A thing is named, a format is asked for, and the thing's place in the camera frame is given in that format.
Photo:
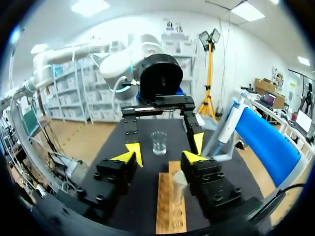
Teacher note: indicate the wooden rack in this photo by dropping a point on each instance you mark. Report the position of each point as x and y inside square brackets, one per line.
[167, 216]

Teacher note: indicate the clear glass beaker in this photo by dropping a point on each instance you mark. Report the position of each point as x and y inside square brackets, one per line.
[159, 143]

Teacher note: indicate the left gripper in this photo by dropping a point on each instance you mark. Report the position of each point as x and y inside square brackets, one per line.
[160, 73]

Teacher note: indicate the clear test tube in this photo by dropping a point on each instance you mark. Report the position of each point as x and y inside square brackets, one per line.
[179, 189]

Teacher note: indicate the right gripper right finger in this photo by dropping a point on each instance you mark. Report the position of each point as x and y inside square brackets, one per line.
[211, 184]

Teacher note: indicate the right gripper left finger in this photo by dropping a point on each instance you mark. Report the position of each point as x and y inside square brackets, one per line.
[108, 182]

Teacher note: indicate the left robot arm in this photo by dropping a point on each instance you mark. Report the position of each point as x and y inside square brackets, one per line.
[118, 64]

